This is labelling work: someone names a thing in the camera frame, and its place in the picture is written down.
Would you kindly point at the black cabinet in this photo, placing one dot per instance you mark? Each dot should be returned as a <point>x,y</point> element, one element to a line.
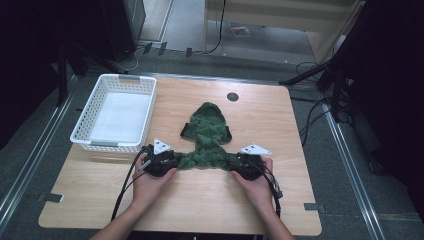
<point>123,26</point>

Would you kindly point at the white perforated plastic basket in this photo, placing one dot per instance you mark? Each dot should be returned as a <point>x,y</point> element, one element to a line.
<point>120,116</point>

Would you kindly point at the metal floor rail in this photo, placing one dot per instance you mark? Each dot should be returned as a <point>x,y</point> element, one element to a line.
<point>353,173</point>
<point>33,150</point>

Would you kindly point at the black metal stand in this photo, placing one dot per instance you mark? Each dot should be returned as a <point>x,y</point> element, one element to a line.
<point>62,73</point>

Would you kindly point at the person's left hand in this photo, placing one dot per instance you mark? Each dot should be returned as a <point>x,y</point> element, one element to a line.
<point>148,188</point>

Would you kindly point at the grey tape strip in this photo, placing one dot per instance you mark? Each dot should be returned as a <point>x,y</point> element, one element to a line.
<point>313,207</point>
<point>53,197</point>

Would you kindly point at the green knitted garment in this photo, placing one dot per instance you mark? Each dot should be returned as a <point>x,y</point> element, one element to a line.
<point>207,130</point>

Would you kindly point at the round dark table grommet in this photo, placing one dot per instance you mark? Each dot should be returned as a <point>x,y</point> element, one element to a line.
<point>232,97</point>

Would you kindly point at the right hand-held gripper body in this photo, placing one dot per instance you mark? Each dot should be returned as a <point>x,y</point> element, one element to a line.
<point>251,165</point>

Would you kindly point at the light wooden furniture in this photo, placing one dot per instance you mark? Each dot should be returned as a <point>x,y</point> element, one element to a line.
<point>266,13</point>

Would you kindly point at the red booklet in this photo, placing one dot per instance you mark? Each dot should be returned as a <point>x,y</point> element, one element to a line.
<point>239,30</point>

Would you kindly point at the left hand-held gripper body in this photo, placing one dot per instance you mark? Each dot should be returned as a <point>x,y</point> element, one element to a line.
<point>160,165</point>

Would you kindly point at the person's right hand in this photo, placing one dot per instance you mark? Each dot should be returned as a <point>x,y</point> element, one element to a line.
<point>255,193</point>

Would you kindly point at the black tripod stand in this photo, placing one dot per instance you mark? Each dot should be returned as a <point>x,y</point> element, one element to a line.
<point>335,90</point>

